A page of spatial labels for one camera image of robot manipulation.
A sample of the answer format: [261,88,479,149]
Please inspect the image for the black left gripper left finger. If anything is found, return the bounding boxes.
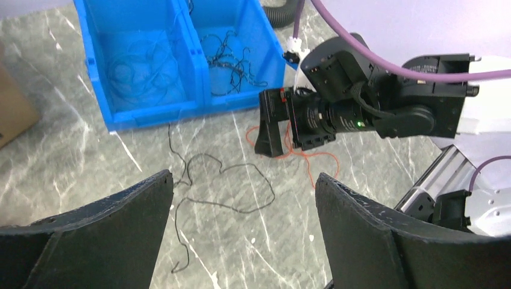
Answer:
[1,170,174,288]

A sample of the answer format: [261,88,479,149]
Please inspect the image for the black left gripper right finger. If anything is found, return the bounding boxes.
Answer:
[315,173,510,288]

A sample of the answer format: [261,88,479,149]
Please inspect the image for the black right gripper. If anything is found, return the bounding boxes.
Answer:
[254,88,375,158]

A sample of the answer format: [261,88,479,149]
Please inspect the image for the black wire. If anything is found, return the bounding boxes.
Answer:
[166,121,277,275]

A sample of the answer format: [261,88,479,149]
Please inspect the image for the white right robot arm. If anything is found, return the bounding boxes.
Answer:
[254,37,510,237]

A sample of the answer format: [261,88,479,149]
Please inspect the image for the blue plastic divided bin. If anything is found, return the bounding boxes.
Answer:
[74,1,286,131]

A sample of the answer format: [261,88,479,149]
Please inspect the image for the tan plastic toolbox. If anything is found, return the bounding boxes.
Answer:
[1,43,40,148]

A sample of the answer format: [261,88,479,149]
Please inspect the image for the black wires in blue bin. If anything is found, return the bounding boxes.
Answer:
[199,30,269,98]

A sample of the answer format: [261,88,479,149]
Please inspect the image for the grey corrugated hose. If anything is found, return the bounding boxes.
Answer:
[261,0,306,29]

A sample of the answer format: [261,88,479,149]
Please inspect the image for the aluminium frame rail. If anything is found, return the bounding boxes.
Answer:
[395,145,475,222]

